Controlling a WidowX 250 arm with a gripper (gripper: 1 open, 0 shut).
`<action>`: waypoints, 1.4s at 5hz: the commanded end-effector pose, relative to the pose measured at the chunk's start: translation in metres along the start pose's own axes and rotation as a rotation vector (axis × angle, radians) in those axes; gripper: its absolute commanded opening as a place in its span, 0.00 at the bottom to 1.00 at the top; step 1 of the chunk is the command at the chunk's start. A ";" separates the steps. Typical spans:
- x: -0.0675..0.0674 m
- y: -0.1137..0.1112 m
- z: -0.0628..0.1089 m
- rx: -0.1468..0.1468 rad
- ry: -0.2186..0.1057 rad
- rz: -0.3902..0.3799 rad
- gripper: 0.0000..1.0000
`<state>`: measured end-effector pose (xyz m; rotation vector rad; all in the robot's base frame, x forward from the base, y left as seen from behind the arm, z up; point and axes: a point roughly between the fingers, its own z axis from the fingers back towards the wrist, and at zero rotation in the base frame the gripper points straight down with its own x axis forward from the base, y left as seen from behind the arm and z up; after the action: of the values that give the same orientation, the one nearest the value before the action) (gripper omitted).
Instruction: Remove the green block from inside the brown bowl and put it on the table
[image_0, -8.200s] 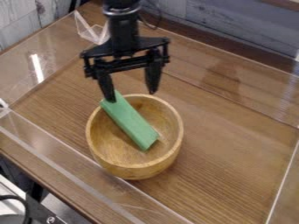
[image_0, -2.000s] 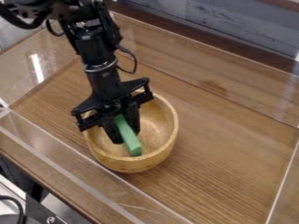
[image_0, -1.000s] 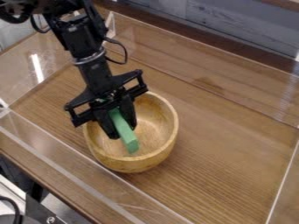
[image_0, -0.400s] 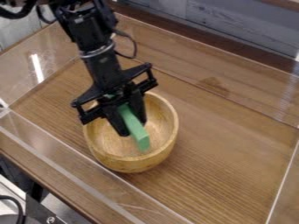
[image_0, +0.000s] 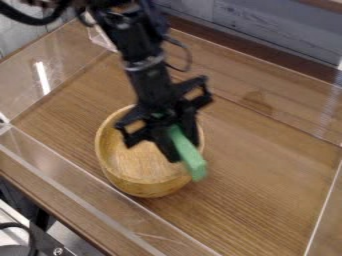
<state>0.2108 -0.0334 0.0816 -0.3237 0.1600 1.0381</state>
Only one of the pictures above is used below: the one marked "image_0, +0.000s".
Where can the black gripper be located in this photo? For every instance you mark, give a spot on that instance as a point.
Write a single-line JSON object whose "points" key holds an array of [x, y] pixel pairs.
{"points": [[165, 103]]}

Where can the green rectangular block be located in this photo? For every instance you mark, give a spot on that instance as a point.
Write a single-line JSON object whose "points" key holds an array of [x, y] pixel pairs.
{"points": [[192, 157]]}

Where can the brown wooden bowl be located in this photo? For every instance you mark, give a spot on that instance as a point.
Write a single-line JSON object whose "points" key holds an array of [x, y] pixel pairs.
{"points": [[138, 170]]}

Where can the clear acrylic tray enclosure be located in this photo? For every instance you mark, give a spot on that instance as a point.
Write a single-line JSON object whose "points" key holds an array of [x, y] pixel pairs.
{"points": [[254, 192]]}

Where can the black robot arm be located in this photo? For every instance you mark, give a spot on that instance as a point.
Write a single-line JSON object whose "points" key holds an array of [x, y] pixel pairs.
{"points": [[133, 23]]}

